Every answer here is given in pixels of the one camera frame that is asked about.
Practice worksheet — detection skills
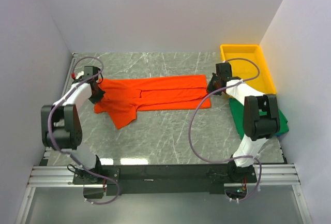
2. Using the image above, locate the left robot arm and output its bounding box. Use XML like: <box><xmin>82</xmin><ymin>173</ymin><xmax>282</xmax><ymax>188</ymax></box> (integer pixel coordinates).
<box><xmin>41</xmin><ymin>66</ymin><xmax>105</xmax><ymax>184</ymax></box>

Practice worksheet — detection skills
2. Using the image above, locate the black base beam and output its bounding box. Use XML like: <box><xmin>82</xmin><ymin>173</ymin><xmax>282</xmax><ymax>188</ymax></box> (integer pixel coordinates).
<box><xmin>73</xmin><ymin>164</ymin><xmax>257</xmax><ymax>196</ymax></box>

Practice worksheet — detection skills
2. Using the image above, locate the folded green t shirt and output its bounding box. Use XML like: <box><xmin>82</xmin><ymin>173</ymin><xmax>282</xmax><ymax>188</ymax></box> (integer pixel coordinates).
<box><xmin>229</xmin><ymin>98</ymin><xmax>289</xmax><ymax>139</ymax></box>

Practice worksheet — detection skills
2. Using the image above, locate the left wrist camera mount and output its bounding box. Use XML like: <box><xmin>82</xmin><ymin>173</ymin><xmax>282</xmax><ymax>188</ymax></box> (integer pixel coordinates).
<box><xmin>71</xmin><ymin>71</ymin><xmax>84</xmax><ymax>80</ymax></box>

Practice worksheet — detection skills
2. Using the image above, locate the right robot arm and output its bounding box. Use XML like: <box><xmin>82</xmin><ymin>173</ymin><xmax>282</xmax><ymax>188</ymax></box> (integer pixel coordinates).
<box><xmin>207</xmin><ymin>62</ymin><xmax>280</xmax><ymax>182</ymax></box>

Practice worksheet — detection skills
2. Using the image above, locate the orange t shirt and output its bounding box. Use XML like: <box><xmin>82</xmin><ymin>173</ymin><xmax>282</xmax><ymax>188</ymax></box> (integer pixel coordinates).
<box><xmin>94</xmin><ymin>74</ymin><xmax>207</xmax><ymax>129</ymax></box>

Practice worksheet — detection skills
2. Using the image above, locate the folded blue t shirt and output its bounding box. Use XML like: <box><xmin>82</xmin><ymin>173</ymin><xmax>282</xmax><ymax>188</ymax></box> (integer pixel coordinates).
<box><xmin>275</xmin><ymin>133</ymin><xmax>287</xmax><ymax>137</ymax></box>

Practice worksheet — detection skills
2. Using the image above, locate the yellow plastic bin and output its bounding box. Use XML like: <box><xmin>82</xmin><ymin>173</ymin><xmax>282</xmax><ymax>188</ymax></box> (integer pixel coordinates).
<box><xmin>220</xmin><ymin>44</ymin><xmax>277</xmax><ymax>94</ymax></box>

